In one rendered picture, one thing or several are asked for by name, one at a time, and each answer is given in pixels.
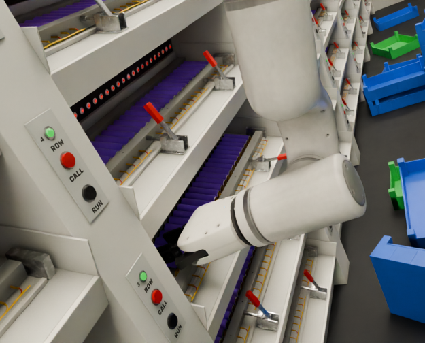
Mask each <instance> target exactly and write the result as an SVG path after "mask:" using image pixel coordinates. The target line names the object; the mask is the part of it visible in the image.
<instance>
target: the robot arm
mask: <svg viewBox="0 0 425 343"><path fill-rule="evenodd" d="M223 2H224V7H225V10H226V15H227V19H228V24H229V27H230V30H231V36H232V39H233V44H234V47H235V53H236V56H237V61H238V64H239V70H240V73H241V78H242V81H243V86H244V89H245V93H246V96H247V98H248V101H249V103H250V105H251V107H252V109H253V110H254V111H255V113H257V115H259V116H260V117H262V118H264V119H266V120H270V121H275V122H276V123H277V126H278V127H279V131H280V133H281V136H282V139H283V143H284V147H285V151H286V156H287V162H288V166H287V169H286V171H284V172H283V173H282V174H280V175H279V176H277V177H275V178H273V179H270V180H268V181H265V182H262V183H260V184H257V185H255V186H252V187H250V188H248V189H245V190H242V191H240V192H239V193H238V194H237V195H233V196H230V197H225V198H223V199H219V200H216V201H213V202H211V203H207V204H205V205H202V206H200V207H198V208H197V209H196V210H195V211H194V213H193V214H192V216H191V217H190V219H189V221H188V222H187V223H186V224H184V225H183V226H182V229H181V228H180V227H179V228H177V229H174V230H171V231H168V232H166V233H164V234H163V238H164V239H165V241H166V242H167V243H168V244H165V245H163V246H159V247H158V248H156V249H157V251H158V252H159V254H160V256H161V257H162V259H163V261H164V262H165V264H168V263H171V262H174V261H175V264H176V266H177V267H178V268H179V270H183V269H184V268H185V267H187V266H189V265H190V264H193V265H202V264H206V263H210V262H212V261H215V260H218V259H221V258H223V257H226V256H229V255H231V254H233V253H235V252H237V251H239V250H241V249H243V248H245V247H247V246H248V245H250V246H257V247H261V246H266V245H268V244H272V243H275V242H279V241H282V240H286V239H288V238H293V237H295V236H298V235H302V234H304V233H309V232H312V231H315V230H319V229H322V228H325V227H329V226H332V225H336V224H339V223H343V222H345V221H350V220H352V219H355V218H359V217H361V216H363V215H364V213H365V211H366V206H367V203H366V197H365V193H364V188H363V185H362V182H361V179H360V177H359V175H358V173H357V171H356V169H355V167H354V166H353V165H352V163H351V162H350V160H349V159H348V158H347V157H346V156H344V155H343V154H340V152H339V139H338V133H337V124H336V119H335V112H334V109H333V104H332V101H331V99H330V97H329V95H328V93H327V91H326V89H325V88H324V87H323V85H322V83H321V80H320V73H319V68H318V58H317V52H316V43H315V37H314V32H313V23H312V17H311V8H310V3H309V0H224V1H223ZM179 248H180V249H179ZM180 250H182V251H186V253H184V254H183V253H182V252H181V251H180Z"/></svg>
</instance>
